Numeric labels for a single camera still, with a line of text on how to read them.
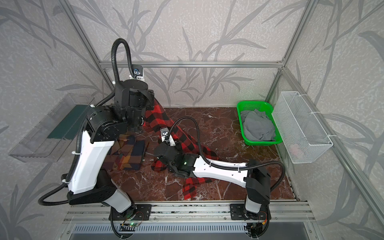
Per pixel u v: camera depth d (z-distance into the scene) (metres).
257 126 1.03
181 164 0.52
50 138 0.64
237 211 0.74
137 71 0.41
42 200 0.39
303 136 0.61
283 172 0.46
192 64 0.95
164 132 0.59
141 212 0.73
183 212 0.75
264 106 1.15
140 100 0.36
